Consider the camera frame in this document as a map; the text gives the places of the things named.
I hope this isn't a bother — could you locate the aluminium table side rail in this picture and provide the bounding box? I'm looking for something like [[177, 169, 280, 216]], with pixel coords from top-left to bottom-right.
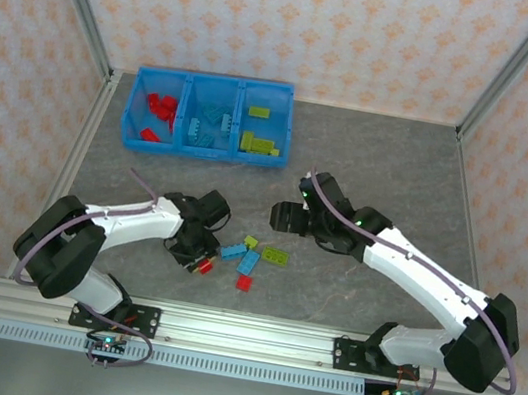
[[429, 126, 509, 301], [34, 61, 125, 232]]

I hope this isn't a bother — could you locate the aluminium frame post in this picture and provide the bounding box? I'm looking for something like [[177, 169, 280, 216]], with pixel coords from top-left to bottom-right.
[[14, 0, 128, 85], [455, 0, 528, 151]]

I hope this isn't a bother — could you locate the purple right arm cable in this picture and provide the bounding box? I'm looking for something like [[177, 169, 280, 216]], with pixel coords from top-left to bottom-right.
[[274, 167, 528, 395]]

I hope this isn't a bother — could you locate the small red lego brick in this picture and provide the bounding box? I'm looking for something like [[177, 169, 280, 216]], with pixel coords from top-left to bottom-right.
[[234, 273, 255, 294]]

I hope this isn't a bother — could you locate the long aluminium base rail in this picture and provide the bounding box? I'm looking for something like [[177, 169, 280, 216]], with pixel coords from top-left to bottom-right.
[[0, 273, 521, 395]]

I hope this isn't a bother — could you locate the long red lego brick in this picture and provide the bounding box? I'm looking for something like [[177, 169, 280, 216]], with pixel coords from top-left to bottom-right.
[[139, 125, 164, 145]]

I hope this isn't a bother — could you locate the blue three-compartment plastic bin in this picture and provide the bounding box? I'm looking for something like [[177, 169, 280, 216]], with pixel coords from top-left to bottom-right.
[[117, 58, 304, 177]]

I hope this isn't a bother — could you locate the grey slotted cable duct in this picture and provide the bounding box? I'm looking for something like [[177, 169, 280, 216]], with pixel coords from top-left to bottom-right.
[[0, 319, 369, 395]]

